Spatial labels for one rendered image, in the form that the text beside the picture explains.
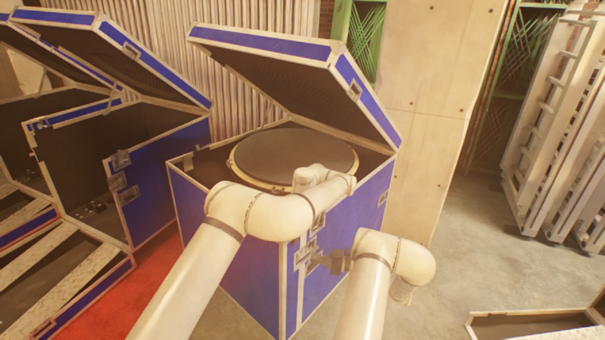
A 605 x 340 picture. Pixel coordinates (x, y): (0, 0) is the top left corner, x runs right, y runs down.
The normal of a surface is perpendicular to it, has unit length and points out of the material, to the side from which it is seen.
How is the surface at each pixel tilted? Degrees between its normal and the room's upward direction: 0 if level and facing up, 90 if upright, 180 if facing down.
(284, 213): 40
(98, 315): 0
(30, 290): 2
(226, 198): 27
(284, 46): 52
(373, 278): 12
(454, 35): 90
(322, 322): 0
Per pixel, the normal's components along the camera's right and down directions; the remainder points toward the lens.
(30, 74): 0.94, 0.18
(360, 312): -0.11, -0.86
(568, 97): -0.36, 0.42
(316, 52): -0.49, -0.29
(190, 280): 0.26, -0.44
